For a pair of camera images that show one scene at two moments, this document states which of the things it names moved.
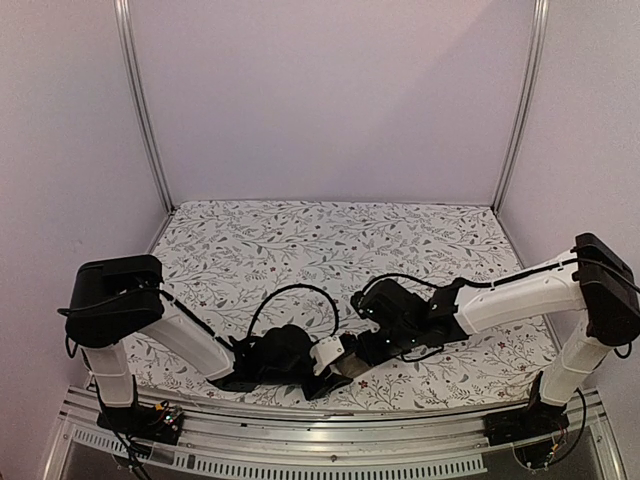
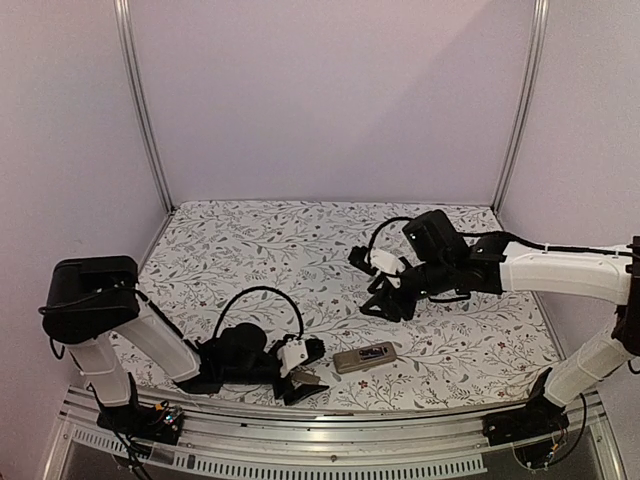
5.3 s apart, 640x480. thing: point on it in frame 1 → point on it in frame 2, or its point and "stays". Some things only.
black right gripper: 371,356 → 394,307
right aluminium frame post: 532,79 stays
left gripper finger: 333,382 → 302,392
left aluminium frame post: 123,16 stays
